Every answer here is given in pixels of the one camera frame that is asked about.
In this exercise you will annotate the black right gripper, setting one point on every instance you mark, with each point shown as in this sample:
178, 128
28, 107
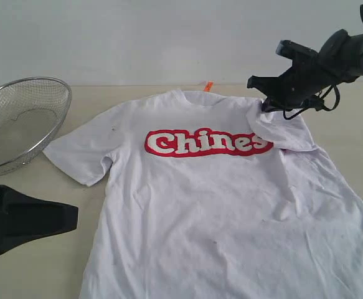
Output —
288, 90

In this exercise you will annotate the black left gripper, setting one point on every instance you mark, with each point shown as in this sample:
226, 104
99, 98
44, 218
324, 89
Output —
24, 218

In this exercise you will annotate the white shirt with red print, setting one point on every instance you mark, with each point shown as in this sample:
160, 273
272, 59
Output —
208, 197

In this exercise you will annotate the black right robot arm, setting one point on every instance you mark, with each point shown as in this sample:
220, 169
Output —
342, 56

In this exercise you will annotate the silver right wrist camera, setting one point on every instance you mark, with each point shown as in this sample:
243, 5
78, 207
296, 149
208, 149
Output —
295, 52

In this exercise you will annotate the metal wire mesh basket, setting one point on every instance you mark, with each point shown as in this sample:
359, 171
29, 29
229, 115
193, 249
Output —
32, 110

